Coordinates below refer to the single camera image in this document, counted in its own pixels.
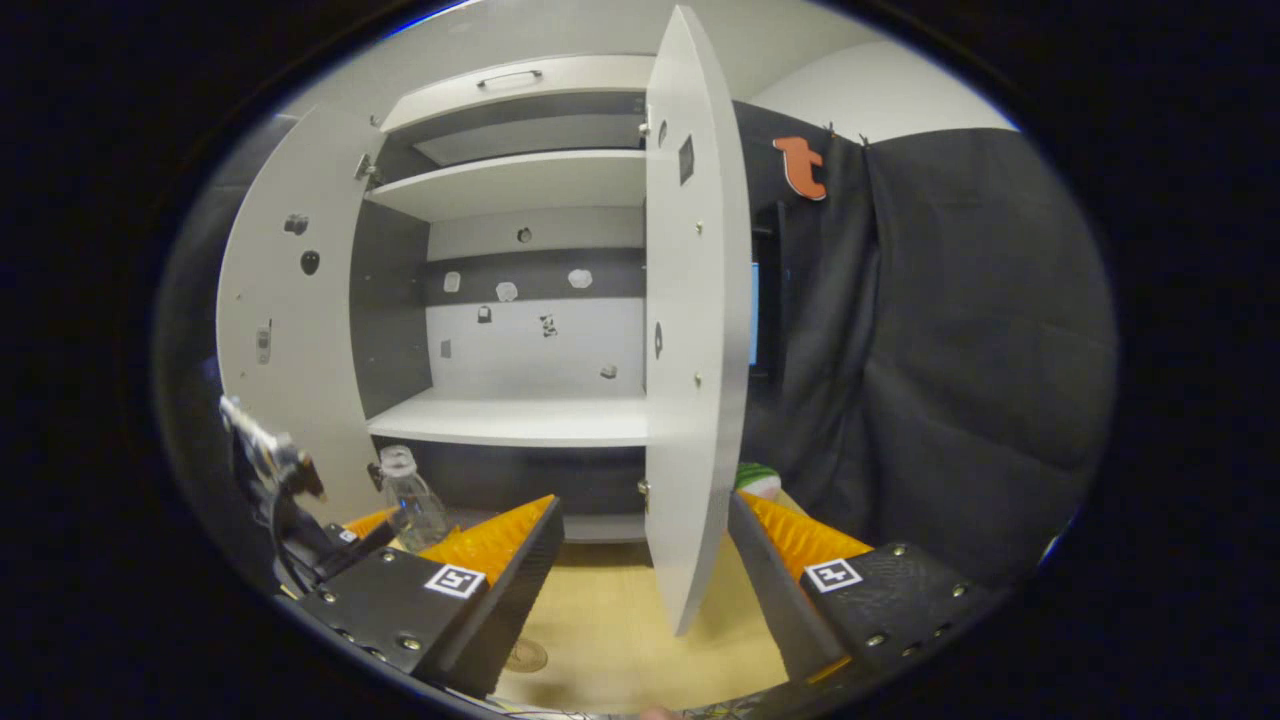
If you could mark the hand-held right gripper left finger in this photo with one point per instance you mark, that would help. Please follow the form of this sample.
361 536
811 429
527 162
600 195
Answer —
510 600

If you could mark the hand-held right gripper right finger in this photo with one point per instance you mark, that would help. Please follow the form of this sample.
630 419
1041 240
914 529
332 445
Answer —
770 590

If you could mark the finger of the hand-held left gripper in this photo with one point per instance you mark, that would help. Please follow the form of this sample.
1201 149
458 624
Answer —
355 545

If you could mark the round brown coaster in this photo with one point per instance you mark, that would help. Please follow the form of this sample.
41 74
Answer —
526 655

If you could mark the clear plastic bottle green label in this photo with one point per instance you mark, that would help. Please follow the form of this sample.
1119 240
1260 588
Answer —
410 500

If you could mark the white door camera sticker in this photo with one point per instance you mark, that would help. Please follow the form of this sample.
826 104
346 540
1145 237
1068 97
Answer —
300 350

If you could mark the white grey cabinet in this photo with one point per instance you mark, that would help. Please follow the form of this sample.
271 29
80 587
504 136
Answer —
390 300

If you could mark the white door black cat sticker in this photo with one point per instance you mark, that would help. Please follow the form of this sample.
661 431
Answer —
690 400

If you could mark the white cabinet shelf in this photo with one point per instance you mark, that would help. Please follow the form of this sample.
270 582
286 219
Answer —
520 185

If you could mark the green white striped object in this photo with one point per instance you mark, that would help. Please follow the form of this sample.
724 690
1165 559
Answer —
758 482

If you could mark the computer monitor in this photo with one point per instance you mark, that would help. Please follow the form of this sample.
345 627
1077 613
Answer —
754 310

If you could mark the black backdrop cloth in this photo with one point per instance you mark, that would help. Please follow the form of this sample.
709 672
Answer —
950 350

